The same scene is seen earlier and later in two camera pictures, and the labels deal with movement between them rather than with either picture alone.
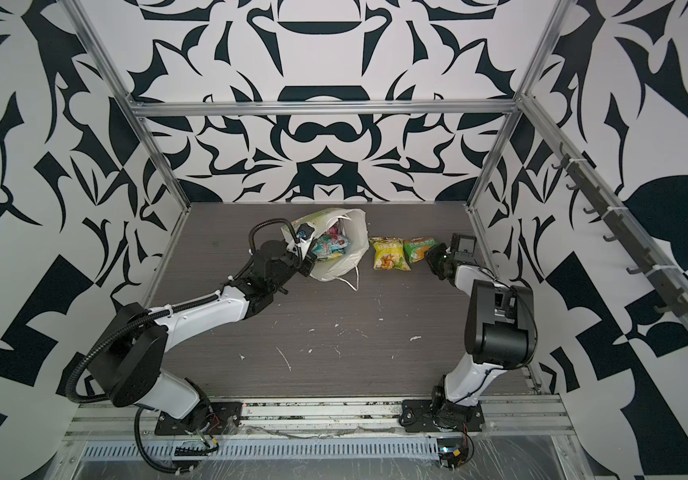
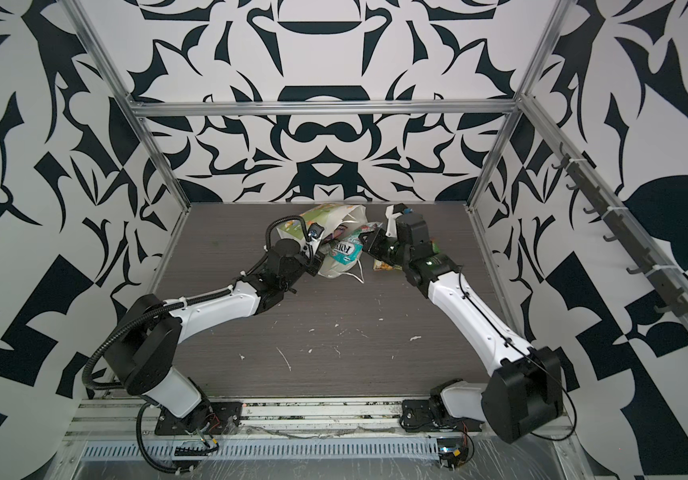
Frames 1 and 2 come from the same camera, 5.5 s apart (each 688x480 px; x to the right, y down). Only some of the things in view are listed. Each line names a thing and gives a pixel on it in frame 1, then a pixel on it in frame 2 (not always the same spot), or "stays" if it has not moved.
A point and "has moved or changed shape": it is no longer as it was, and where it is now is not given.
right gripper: [434, 254] -> [376, 248]
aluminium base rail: [320, 419] stays
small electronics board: [452, 452] stays
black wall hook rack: [673, 301] stays
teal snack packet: [330, 246] has moved or changed shape
